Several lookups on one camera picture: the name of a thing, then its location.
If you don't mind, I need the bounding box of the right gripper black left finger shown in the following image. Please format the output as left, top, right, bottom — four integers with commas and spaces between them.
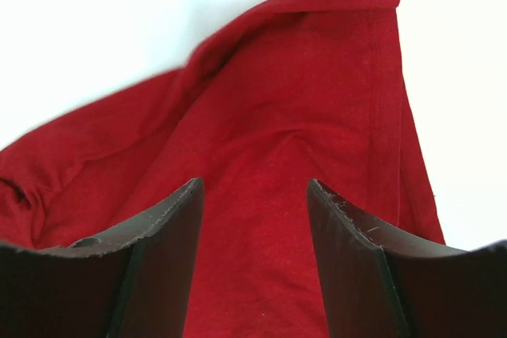
1, 178, 204, 337

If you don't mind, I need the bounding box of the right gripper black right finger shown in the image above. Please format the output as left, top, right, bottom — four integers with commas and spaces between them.
307, 180, 506, 337

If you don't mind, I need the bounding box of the red t shirt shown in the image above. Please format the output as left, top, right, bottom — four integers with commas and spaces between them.
1, 0, 444, 337

